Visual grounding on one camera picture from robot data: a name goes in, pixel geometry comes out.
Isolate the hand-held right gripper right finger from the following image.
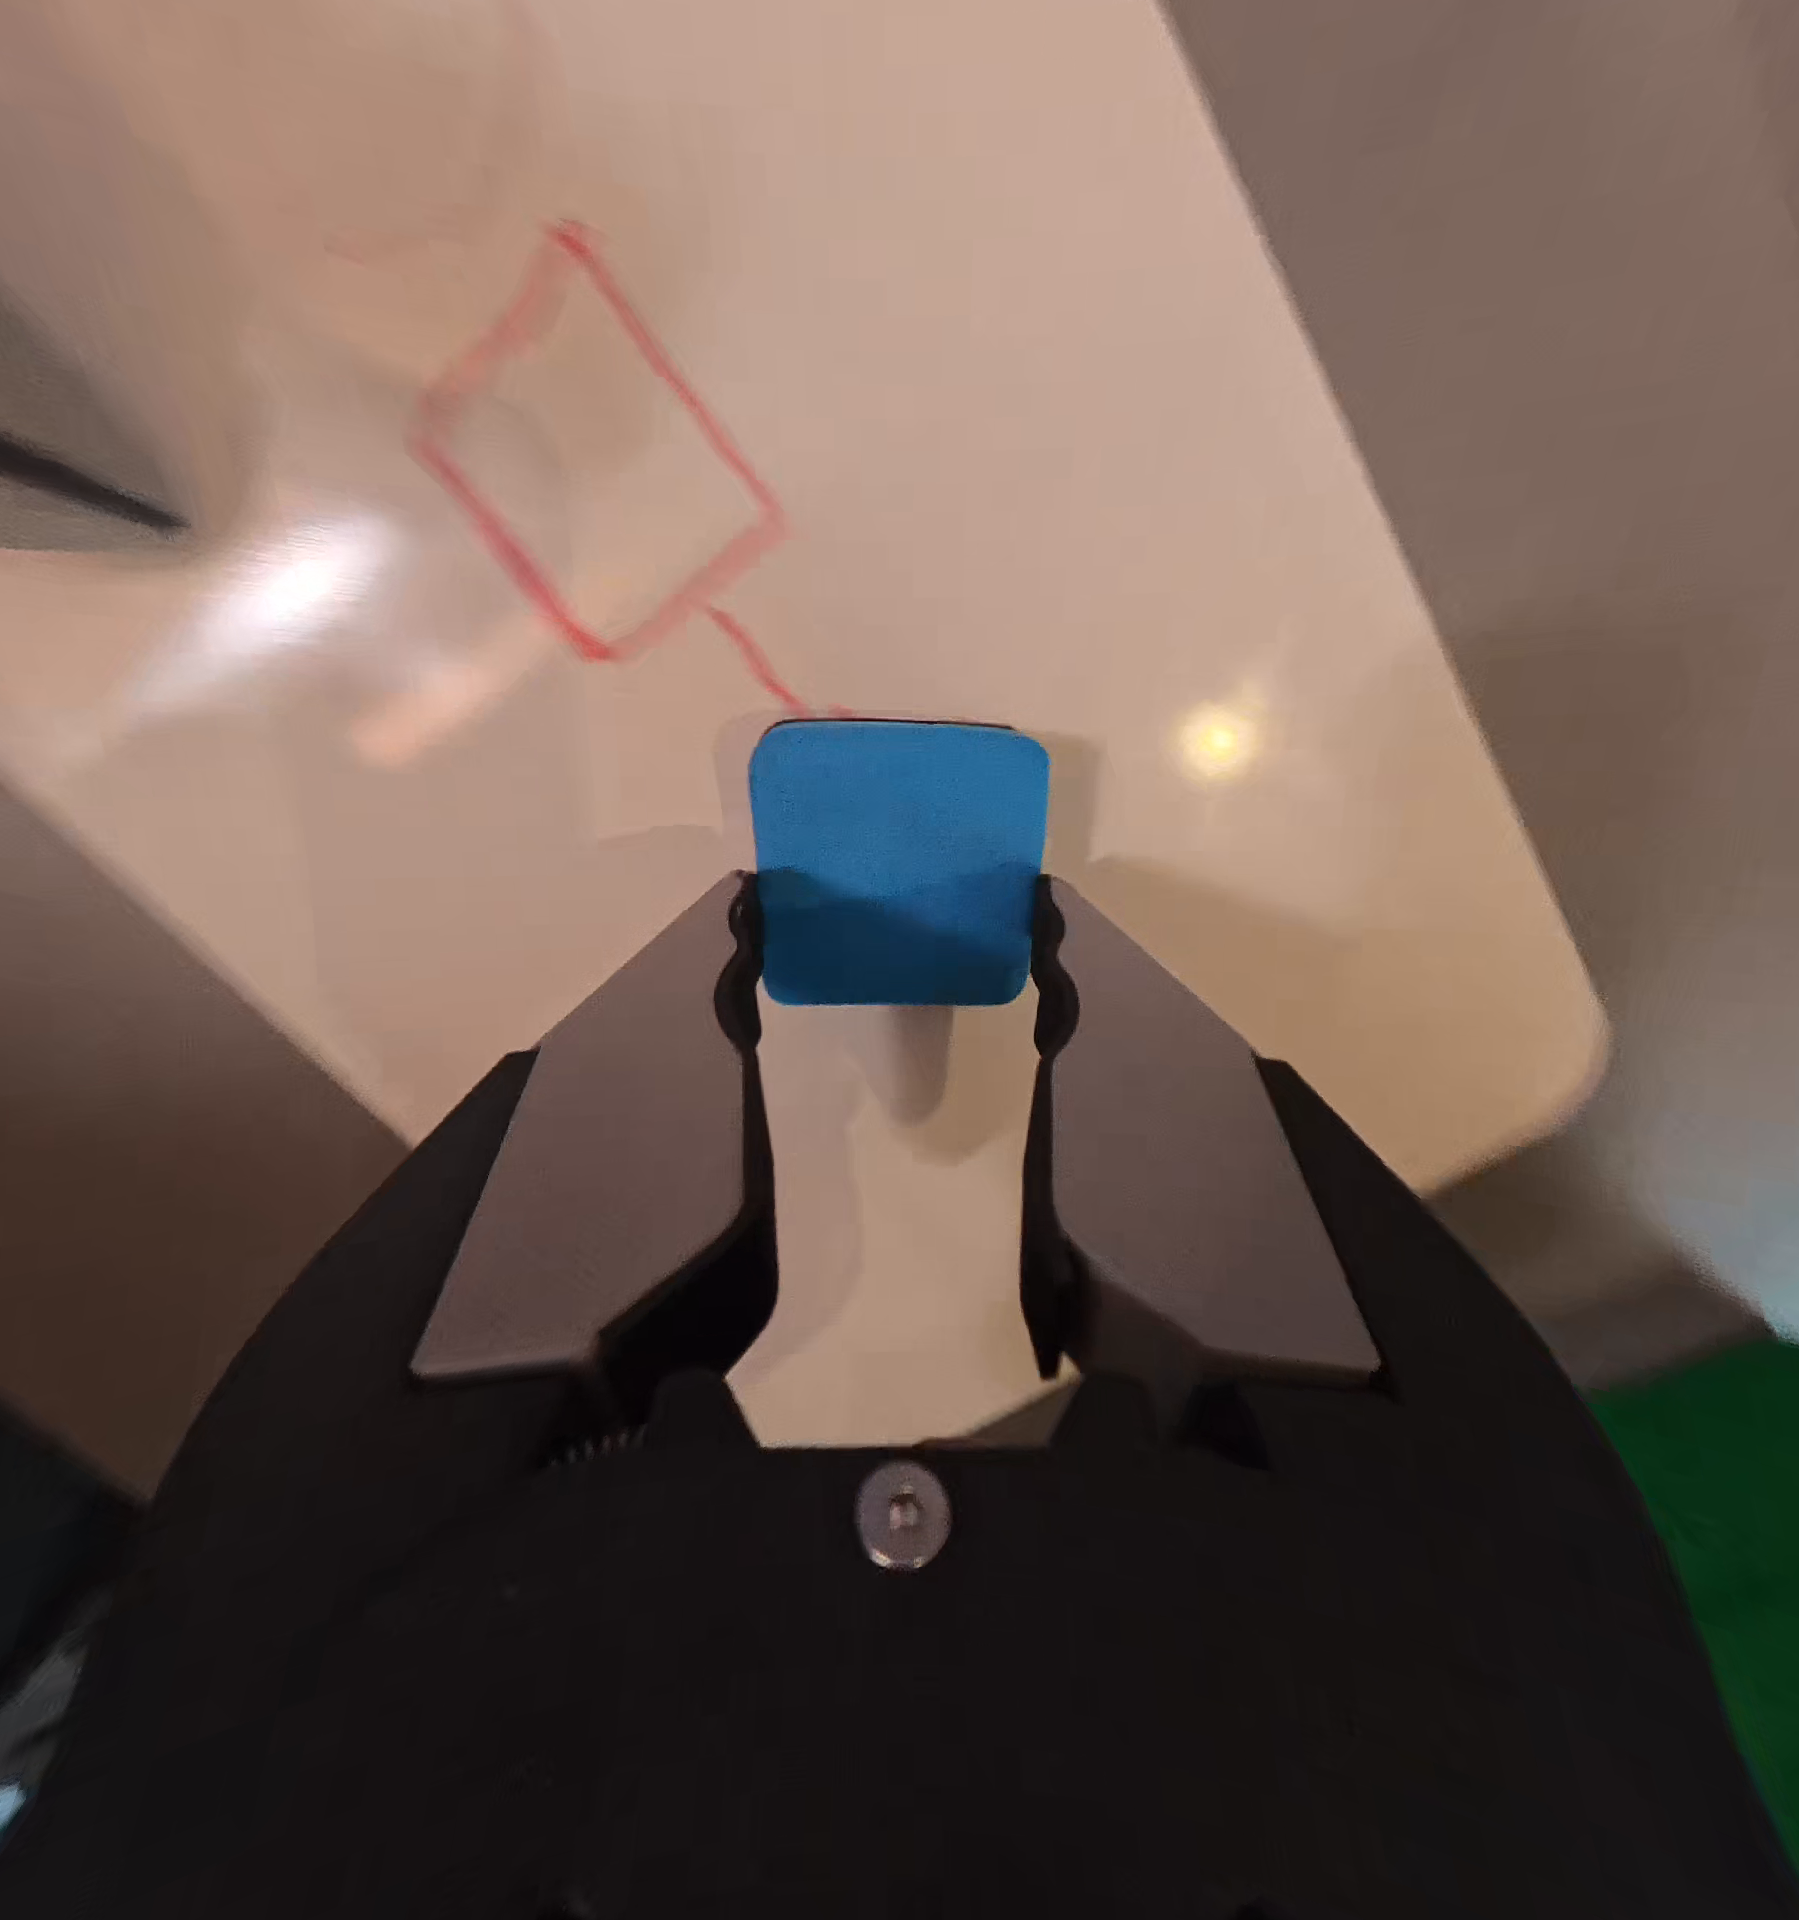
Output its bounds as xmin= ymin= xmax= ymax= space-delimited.
xmin=1019 ymin=873 xmax=1383 ymax=1389

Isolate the blue whiteboard eraser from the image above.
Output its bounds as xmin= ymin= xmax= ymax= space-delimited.
xmin=749 ymin=715 xmax=1053 ymax=1007

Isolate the green plastic bin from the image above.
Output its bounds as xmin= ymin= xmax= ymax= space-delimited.
xmin=1585 ymin=1333 xmax=1799 ymax=1920

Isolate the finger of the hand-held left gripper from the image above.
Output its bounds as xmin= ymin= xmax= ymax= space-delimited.
xmin=0 ymin=240 xmax=194 ymax=523
xmin=0 ymin=445 xmax=184 ymax=557

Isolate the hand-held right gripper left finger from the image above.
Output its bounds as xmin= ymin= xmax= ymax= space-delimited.
xmin=412 ymin=869 xmax=777 ymax=1381

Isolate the white whiteboard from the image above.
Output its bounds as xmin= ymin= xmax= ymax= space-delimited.
xmin=0 ymin=0 xmax=1613 ymax=1450

